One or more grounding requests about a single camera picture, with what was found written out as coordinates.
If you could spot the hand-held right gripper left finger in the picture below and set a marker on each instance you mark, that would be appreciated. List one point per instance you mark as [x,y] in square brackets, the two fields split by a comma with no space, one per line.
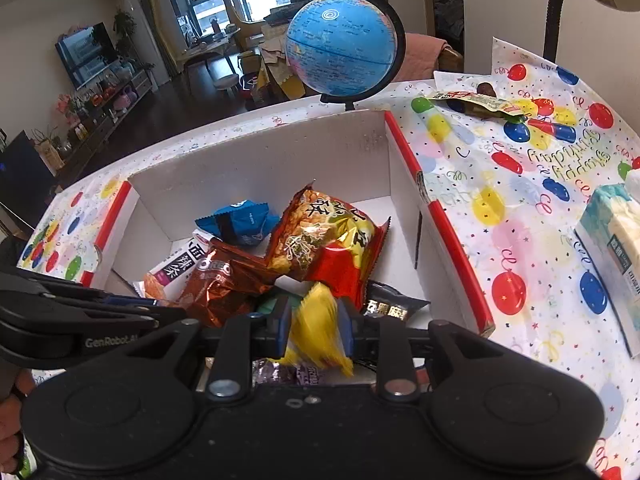
[282,325]

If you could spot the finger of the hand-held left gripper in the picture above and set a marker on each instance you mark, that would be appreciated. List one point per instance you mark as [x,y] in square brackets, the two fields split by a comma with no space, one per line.
[125,317]
[132,302]

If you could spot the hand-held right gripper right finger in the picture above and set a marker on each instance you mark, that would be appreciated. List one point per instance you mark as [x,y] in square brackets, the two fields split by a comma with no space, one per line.
[347,330]

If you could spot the green snack packet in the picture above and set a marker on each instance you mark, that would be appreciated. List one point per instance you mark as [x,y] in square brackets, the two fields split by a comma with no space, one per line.
[267,305]

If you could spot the small yellow snack packet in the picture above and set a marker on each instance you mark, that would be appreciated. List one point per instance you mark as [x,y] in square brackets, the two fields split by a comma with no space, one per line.
[317,330]

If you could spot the shiny dark snack packet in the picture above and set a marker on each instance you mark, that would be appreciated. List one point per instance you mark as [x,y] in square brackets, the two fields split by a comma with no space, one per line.
[285,374]

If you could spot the black snack packet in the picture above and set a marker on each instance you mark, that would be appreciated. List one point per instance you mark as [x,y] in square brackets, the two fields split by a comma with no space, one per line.
[390,305]

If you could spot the white snack packet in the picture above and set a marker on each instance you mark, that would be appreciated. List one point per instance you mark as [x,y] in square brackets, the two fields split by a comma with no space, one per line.
[170,270]

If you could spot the brown snack packet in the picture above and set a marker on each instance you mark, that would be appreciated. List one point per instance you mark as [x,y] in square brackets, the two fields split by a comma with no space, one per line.
[220,290]

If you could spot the gold and red snack packet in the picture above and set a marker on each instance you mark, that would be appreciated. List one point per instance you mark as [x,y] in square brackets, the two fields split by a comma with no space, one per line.
[320,240]

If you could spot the blue snack packet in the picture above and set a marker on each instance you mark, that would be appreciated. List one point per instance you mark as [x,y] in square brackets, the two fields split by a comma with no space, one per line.
[240,222]

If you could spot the red cardboard box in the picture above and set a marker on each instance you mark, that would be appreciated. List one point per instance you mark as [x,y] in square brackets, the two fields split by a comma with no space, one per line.
[300,160]

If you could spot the person's left hand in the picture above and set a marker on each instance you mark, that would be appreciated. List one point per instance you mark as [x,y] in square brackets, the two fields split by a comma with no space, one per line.
[12,425]

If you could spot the black cabinet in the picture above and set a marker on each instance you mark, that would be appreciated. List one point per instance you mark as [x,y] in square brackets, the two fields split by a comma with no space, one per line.
[25,170]

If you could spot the television cabinet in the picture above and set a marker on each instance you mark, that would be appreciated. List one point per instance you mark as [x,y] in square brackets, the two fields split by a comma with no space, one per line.
[105,120]

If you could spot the balloon print tablecloth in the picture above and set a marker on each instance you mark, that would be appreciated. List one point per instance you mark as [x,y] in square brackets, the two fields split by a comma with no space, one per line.
[500,185]

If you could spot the small round stool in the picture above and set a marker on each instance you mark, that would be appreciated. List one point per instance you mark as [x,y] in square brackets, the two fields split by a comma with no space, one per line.
[226,81]

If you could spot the television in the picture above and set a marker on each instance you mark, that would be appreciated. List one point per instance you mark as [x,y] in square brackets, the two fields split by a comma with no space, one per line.
[85,55]

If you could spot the sofa with cream cover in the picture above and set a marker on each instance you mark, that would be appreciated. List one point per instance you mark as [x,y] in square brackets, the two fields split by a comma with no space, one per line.
[275,70]

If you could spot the flat yellow-green wrapper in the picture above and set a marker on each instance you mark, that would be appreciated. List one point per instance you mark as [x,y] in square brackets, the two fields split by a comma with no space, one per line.
[475,103]

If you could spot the white standing air conditioner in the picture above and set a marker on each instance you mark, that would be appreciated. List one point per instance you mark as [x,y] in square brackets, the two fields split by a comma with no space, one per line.
[145,40]

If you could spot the small brown round object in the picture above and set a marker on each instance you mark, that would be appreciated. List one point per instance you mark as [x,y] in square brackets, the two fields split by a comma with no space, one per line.
[485,89]

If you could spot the tissue pack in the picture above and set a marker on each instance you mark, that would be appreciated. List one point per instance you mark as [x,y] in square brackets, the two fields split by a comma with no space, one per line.
[610,240]

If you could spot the potted plant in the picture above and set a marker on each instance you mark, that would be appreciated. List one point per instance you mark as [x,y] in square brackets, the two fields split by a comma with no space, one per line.
[125,25]

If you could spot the pink cloth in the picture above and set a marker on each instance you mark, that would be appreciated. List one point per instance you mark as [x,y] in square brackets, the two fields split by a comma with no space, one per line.
[422,55]

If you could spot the blue globe on black stand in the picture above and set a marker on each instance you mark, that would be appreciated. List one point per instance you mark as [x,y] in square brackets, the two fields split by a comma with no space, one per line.
[340,45]

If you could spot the yellow wooden chair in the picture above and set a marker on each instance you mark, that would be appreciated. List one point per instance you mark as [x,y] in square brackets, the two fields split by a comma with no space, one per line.
[245,22]

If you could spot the grey desk lamp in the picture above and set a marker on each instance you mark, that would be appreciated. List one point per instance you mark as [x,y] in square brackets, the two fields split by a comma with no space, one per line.
[555,10]

